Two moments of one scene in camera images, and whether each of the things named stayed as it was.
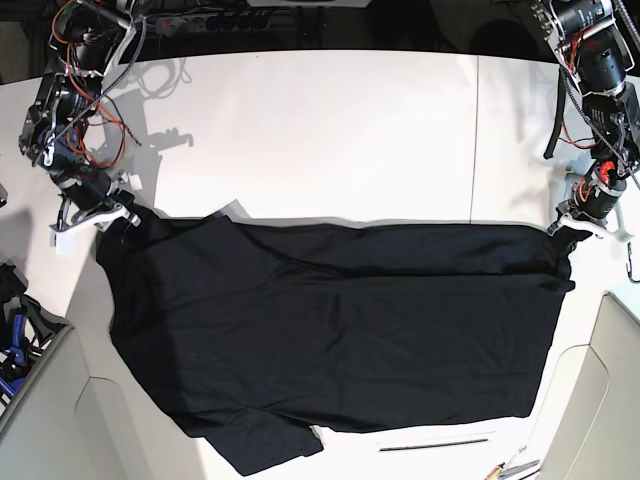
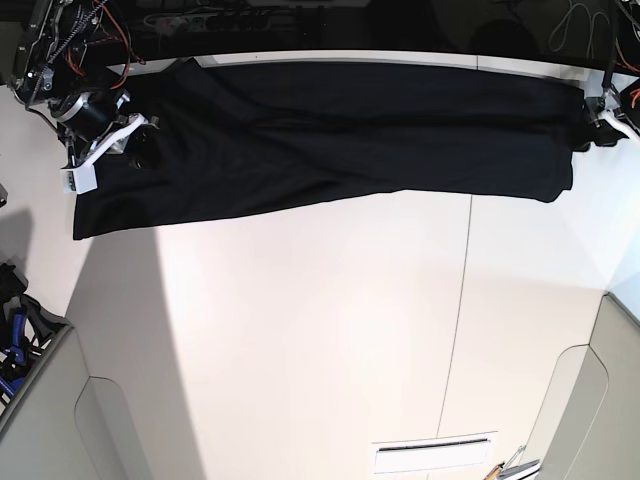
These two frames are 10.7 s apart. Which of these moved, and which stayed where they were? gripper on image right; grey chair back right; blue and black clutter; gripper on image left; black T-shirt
Moved: black T-shirt; gripper on image left; gripper on image right
Stayed: grey chair back right; blue and black clutter
